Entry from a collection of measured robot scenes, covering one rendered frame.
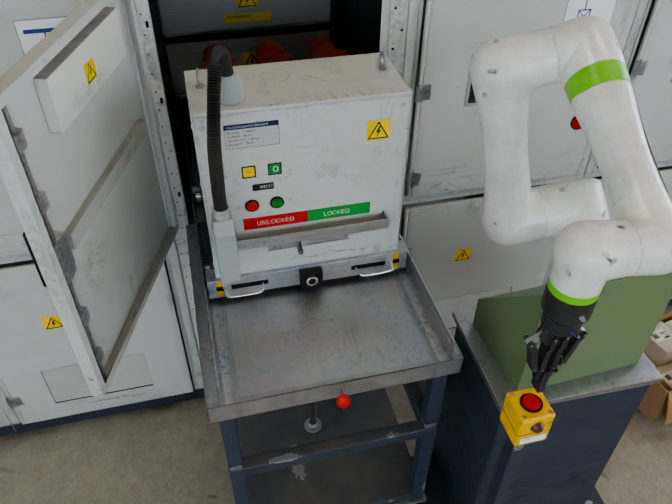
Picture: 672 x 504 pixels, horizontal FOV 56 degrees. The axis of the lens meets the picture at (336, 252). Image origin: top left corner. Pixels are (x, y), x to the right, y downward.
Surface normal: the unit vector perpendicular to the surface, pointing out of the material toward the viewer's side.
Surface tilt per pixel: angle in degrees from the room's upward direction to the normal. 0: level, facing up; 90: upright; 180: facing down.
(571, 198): 45
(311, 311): 0
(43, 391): 90
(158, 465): 0
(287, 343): 0
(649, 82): 90
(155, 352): 90
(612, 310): 90
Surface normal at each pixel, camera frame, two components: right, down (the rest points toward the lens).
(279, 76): 0.01, -0.75
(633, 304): 0.28, 0.63
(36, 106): 1.00, 0.07
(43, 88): -0.09, 0.66
